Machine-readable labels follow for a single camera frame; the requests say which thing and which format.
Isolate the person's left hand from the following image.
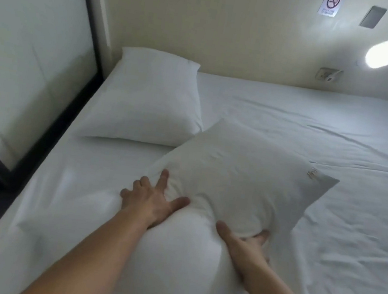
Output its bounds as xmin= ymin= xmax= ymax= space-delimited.
xmin=116 ymin=163 xmax=195 ymax=235

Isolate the person's right hand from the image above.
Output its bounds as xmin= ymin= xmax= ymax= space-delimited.
xmin=208 ymin=220 xmax=275 ymax=289

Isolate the white pillow with embroidered mark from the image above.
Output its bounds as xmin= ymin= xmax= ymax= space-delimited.
xmin=112 ymin=106 xmax=347 ymax=294

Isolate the person's left forearm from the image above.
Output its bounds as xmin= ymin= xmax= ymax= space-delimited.
xmin=18 ymin=198 xmax=153 ymax=294

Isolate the plain white pillow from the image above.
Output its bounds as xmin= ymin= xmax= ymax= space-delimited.
xmin=73 ymin=39 xmax=215 ymax=154

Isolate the white bed sheet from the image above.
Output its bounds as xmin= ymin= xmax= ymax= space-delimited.
xmin=0 ymin=44 xmax=388 ymax=294

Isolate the black-framed glass panel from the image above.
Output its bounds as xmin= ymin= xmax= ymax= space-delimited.
xmin=0 ymin=0 xmax=116 ymax=291

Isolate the no smoking sign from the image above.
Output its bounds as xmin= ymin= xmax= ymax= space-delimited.
xmin=317 ymin=0 xmax=342 ymax=19

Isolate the wall power socket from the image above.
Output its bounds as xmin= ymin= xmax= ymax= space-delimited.
xmin=314 ymin=65 xmax=344 ymax=84

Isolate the oval wall light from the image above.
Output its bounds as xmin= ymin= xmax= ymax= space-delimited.
xmin=363 ymin=36 xmax=388 ymax=71

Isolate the grey wall plate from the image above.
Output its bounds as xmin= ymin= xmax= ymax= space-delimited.
xmin=359 ymin=4 xmax=388 ymax=31

